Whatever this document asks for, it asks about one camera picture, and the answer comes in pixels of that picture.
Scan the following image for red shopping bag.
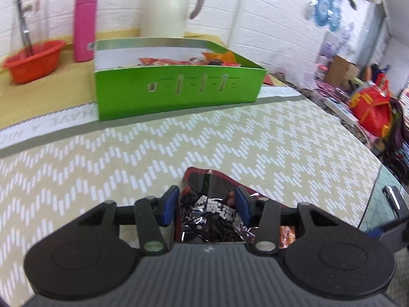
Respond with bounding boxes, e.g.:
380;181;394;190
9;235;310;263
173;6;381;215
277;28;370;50
348;73;393;139

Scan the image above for dark foil snack packet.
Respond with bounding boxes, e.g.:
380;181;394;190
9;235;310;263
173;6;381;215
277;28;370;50
173;166;297;250

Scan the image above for red nut mix packet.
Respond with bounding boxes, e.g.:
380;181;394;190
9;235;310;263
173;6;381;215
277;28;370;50
139;58;192;67

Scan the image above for blue round wall decoration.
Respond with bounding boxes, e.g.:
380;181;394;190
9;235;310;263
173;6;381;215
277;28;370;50
309;0;343;32

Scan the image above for cream thermos jug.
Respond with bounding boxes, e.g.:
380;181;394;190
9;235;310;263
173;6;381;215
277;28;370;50
140;0;205;38

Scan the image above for red plastic basket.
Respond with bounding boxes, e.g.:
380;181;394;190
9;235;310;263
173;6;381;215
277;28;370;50
2;40;66;85

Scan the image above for black straw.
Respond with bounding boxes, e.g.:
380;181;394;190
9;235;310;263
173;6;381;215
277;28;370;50
17;0;34;57

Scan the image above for pink thermos bottle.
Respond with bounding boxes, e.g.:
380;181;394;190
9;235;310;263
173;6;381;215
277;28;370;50
73;0;98;62

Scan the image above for brown cardboard box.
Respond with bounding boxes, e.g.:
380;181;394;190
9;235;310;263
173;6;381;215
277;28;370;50
324;56;359;90

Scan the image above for orange snack packet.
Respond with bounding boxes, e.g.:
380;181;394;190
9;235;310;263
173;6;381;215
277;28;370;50
202;51;241;67

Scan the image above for green cardboard box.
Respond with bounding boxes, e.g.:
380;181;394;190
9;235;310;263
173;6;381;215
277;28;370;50
94;37;266;120

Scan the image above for yellow tablecloth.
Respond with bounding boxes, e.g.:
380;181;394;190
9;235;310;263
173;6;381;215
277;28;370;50
1;48;270;148

